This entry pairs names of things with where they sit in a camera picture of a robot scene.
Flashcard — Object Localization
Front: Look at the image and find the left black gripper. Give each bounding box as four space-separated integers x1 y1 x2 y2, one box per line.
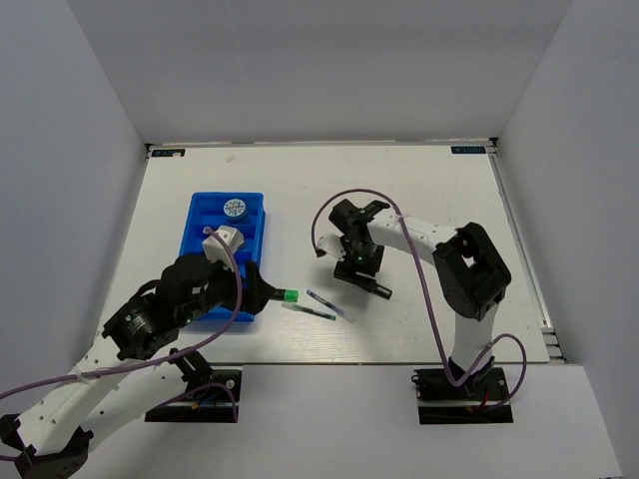
180 251 277 325

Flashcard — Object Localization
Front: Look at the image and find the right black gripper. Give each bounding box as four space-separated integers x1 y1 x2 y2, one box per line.
334 237 386 292

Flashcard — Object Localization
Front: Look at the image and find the green cap highlighter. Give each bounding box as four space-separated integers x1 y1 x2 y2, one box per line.
272 288 299 303

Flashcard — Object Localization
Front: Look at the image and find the green refill pen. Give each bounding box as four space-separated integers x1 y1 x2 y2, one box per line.
282 302 336 321

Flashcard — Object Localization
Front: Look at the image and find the blue ink refill pen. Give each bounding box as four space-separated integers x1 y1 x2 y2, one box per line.
307 289 354 323

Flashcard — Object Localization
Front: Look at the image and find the blue cleaning gel jar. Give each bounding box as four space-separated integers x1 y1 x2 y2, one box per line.
223 198 249 224

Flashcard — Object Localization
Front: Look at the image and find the purple cap highlighter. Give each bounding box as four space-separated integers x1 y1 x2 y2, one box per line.
372 284 392 300

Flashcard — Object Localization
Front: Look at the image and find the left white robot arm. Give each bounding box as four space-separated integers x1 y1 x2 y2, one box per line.
1 254 286 478

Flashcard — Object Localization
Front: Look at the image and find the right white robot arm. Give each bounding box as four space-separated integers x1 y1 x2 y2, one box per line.
311 199 512 398

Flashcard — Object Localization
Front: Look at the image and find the blue plastic divided tray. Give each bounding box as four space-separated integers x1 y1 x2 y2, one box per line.
178 192 267 323

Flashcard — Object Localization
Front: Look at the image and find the right corner label sticker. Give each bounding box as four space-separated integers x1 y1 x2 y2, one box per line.
450 145 486 155

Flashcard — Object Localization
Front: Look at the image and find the corner label sticker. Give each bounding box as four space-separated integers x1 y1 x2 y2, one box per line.
450 145 486 155
151 149 186 158

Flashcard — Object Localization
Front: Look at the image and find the left corner label sticker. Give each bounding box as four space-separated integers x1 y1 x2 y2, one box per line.
151 149 186 158

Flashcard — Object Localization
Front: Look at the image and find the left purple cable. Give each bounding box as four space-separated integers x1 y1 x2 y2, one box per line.
0 225 246 423

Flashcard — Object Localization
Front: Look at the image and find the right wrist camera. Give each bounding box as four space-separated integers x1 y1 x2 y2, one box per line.
316 234 345 261

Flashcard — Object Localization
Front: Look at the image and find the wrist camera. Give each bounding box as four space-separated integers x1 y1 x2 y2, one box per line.
316 234 345 261
202 226 245 268

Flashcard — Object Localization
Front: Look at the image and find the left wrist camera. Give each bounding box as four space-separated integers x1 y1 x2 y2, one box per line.
202 226 245 268

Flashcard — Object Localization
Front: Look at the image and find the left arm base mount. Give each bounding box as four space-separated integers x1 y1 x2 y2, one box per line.
144 367 243 424

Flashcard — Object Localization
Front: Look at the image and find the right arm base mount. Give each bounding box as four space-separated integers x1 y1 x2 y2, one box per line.
411 367 514 425

